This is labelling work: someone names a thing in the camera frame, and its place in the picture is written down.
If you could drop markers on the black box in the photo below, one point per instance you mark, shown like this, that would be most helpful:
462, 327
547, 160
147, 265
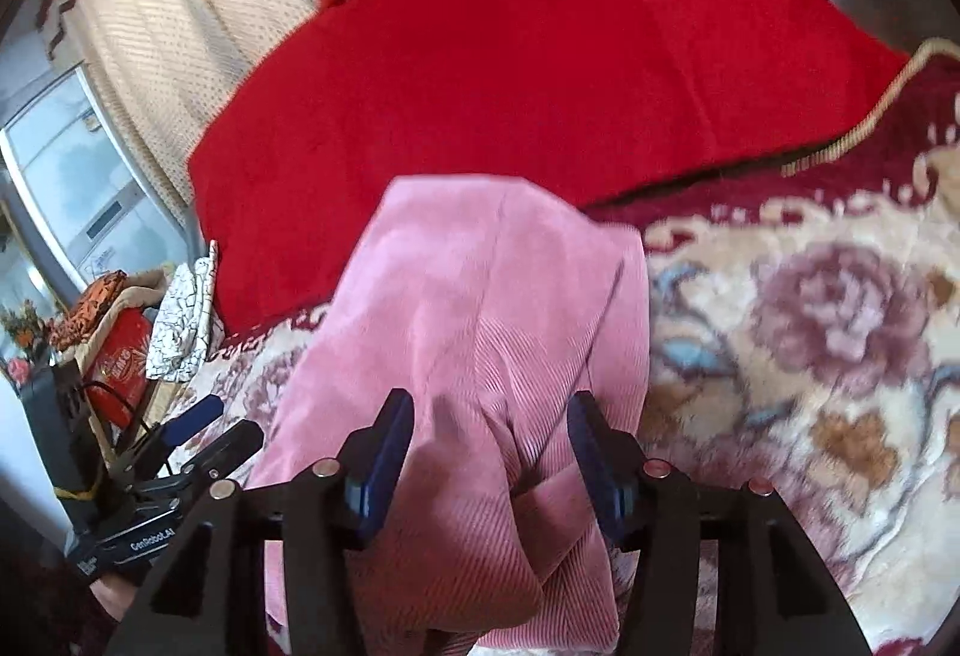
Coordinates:
52, 431

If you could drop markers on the red blanket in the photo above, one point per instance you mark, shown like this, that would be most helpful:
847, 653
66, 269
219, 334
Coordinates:
525, 64

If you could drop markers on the red box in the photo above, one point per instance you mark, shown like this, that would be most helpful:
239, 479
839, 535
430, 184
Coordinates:
124, 364

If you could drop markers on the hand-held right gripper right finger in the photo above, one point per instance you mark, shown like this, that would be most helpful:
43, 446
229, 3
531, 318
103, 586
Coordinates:
598, 476

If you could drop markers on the floral plush blanket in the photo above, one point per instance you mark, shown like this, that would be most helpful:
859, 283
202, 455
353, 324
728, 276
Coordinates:
825, 326

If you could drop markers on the white patterned cloth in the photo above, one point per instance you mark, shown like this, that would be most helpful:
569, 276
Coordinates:
180, 319

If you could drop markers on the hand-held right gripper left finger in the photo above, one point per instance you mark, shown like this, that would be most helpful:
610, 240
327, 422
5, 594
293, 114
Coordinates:
386, 468

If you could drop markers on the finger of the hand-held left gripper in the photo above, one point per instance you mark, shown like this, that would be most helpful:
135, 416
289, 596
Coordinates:
196, 415
232, 440

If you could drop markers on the flower bouquet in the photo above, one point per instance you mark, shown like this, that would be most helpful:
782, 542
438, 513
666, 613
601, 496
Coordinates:
26, 326

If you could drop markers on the white refrigerator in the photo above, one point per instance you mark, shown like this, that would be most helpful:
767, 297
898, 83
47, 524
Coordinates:
82, 176

